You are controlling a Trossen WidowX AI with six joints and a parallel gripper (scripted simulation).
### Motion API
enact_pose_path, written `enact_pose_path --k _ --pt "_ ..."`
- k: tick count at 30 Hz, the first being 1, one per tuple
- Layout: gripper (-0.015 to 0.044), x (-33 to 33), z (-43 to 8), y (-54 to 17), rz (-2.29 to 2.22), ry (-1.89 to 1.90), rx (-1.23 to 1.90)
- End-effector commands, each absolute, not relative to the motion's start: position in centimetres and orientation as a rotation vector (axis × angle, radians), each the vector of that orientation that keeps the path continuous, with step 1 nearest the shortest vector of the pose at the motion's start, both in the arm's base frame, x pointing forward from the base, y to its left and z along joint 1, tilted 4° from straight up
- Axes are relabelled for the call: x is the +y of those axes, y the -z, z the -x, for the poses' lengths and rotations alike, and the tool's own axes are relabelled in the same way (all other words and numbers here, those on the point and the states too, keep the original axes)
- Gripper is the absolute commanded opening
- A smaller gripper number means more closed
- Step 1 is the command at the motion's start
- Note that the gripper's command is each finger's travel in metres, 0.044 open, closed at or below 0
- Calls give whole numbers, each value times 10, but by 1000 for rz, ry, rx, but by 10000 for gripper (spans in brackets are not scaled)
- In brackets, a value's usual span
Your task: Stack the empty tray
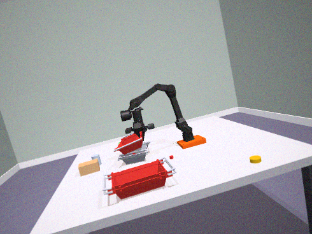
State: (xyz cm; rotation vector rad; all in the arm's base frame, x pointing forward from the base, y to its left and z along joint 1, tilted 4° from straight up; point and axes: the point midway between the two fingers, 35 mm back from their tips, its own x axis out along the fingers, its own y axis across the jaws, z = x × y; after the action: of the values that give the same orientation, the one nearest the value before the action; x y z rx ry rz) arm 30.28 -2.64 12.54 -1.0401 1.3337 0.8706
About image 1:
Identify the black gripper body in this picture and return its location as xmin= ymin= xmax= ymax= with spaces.
xmin=125 ymin=118 xmax=155 ymax=134

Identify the yellow short cylinder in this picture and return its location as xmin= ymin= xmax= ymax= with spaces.
xmin=250 ymin=156 xmax=261 ymax=163

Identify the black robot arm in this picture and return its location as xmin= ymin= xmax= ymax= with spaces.
xmin=120 ymin=83 xmax=195 ymax=142

